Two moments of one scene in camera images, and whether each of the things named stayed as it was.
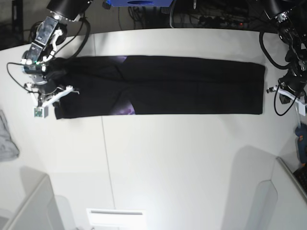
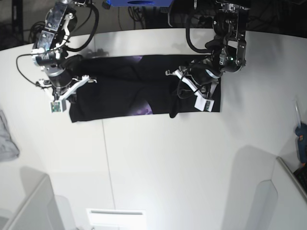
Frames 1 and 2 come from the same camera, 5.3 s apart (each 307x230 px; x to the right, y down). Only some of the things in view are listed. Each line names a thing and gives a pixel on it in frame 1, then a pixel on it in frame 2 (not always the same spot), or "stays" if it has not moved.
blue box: (141, 3) stays
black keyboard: (301, 174) stays
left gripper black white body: (289, 88) to (200, 75)
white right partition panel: (280, 203) stays
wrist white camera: (41, 112) to (56, 107)
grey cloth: (9, 150) stays
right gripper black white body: (44, 93) to (59, 83)
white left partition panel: (38, 211) stays
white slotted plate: (117, 217) stays
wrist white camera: (301, 108) to (202, 104)
